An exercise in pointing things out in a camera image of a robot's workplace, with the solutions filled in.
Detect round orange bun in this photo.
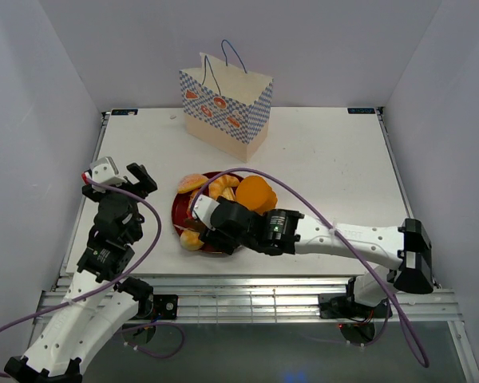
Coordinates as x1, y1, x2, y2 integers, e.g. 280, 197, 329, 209
236, 176, 278, 215

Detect small round bread roll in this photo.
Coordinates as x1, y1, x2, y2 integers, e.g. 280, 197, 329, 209
180, 230, 204, 251

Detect metal serving tongs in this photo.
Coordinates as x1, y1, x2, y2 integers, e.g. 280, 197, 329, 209
173, 218, 206, 233

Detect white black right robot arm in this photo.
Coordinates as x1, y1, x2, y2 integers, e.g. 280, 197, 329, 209
192, 196, 434, 320

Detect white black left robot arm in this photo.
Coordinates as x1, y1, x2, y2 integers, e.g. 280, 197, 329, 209
4, 157, 157, 382

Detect curved croissant bread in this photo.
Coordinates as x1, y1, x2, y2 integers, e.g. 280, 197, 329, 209
208, 174, 240, 201

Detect pink sugared bread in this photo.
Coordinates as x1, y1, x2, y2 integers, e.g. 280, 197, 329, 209
177, 173, 208, 194

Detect striped croissant bread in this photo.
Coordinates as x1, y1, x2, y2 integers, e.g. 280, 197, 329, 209
187, 189, 200, 219

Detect checkered paper bag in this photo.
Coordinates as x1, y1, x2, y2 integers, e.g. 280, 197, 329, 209
179, 53, 274, 163

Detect red round plate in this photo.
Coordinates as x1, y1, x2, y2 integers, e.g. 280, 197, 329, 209
171, 171, 243, 255

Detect left blue table label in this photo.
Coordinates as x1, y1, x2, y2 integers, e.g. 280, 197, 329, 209
110, 109, 138, 116

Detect blue table label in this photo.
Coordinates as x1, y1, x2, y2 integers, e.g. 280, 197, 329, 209
347, 108, 376, 115
110, 109, 138, 116

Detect right blue table label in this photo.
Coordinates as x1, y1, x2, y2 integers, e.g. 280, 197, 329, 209
347, 108, 376, 115

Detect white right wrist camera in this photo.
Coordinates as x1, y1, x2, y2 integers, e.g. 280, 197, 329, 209
192, 195, 220, 230

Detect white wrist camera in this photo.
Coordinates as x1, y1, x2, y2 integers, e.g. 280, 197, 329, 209
89, 156, 125, 186
192, 195, 220, 230

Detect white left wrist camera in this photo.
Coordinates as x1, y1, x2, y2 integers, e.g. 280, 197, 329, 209
89, 156, 125, 186

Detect aluminium frame rail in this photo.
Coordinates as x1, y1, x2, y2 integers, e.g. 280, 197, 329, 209
38, 276, 463, 324

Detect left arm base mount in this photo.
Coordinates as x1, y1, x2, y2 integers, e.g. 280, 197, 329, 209
134, 294, 179, 321

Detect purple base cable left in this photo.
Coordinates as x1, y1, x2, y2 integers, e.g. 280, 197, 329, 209
117, 321, 187, 358

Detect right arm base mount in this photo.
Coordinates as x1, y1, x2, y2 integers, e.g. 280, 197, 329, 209
318, 293, 392, 322

